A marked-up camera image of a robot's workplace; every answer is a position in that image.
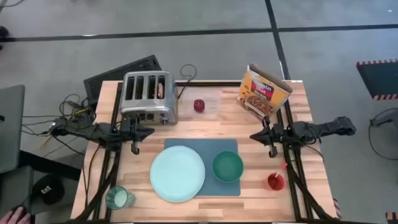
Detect yellow raisin bran cereal box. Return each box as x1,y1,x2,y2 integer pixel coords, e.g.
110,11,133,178
235,63,294,122

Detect clear plastic container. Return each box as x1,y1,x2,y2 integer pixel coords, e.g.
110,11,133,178
182,88,222,121

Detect green bowl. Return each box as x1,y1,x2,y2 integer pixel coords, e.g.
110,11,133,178
211,151,244,184

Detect grey laptop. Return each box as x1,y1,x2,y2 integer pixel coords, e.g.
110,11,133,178
0,84,25,174

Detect silver four-slot toaster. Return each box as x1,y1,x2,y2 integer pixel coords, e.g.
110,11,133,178
119,70,180,126

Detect black mat with striped edge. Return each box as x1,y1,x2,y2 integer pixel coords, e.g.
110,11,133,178
356,58,398,101

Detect person's hand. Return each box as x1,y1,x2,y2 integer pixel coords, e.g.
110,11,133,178
0,206,31,224

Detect black cap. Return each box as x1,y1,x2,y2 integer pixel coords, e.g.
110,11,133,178
32,174,65,205

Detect red cup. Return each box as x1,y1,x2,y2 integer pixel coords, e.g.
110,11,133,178
265,172,286,192

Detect black perforated panel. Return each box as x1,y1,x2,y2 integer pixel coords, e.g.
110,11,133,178
83,54,162,104

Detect grey floor device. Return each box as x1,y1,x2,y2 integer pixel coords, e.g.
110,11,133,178
369,109,398,130

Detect black toaster power cable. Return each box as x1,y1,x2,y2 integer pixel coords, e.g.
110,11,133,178
177,63,198,99

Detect yellow cable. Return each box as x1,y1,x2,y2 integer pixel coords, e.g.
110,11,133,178
40,108,91,147

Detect orange plastic spoon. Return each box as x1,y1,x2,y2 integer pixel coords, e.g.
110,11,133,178
274,162,289,179

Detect green glass tumbler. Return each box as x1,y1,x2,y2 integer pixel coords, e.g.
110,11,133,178
104,185,136,210

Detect dark grey desk pad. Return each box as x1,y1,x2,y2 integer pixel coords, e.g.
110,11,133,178
0,164,34,218

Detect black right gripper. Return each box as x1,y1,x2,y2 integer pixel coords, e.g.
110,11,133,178
249,116,285,159

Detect blue placemat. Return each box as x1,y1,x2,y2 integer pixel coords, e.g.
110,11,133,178
164,138,242,197

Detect black floor cable loop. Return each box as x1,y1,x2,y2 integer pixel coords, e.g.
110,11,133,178
368,108,398,161

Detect light blue plate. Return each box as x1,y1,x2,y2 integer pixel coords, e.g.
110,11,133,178
149,145,206,203

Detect black cable bundle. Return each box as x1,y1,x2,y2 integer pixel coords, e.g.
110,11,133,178
21,93,97,156

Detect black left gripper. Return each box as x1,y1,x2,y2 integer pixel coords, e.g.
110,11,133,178
121,113,155,156

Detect black aluminium table frame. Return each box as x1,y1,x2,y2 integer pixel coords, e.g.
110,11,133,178
70,80,338,224

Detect dark red apple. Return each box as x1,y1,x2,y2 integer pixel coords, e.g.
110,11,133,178
193,99,206,113

